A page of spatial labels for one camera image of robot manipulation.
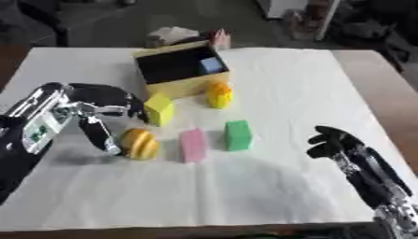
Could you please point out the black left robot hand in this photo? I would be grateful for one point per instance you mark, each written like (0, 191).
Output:
(103, 95)

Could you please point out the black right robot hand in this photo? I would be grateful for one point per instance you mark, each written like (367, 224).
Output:
(348, 152)

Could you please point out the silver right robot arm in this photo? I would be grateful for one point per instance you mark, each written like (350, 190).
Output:
(400, 221)

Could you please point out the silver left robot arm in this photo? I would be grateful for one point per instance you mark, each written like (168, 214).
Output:
(38, 124)

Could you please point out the tan cardboard box black inside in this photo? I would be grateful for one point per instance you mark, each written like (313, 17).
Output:
(179, 67)

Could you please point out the yellow block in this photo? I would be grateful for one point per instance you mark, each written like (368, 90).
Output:
(159, 109)

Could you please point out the orange ridged toy pumpkin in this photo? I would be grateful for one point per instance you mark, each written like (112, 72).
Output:
(140, 143)

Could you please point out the beige crumpled bag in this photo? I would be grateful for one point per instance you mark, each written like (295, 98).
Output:
(170, 35)

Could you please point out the black chair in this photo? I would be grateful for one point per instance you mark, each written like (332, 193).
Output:
(46, 18)

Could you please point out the pink block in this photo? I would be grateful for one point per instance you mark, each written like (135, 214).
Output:
(193, 145)

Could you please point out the green block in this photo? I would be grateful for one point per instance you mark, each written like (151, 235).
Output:
(238, 135)

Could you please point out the blue block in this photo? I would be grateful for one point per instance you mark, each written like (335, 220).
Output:
(211, 65)

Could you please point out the yellow toy lemon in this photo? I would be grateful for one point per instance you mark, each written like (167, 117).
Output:
(220, 95)

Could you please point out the pink small carton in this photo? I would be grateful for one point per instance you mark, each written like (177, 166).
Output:
(220, 39)

